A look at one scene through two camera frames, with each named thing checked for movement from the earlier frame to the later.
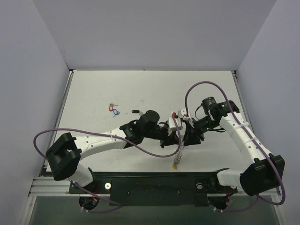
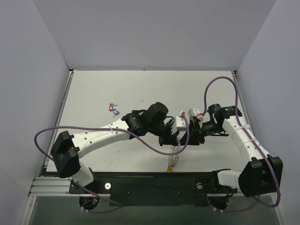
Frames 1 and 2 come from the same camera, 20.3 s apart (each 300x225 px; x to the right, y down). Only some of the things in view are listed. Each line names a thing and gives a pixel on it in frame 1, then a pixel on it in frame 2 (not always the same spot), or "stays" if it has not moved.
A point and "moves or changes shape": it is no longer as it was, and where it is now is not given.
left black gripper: [165, 139] stays
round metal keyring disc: [178, 156] moves or changes shape
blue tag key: [116, 112] stays
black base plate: [153, 189] stays
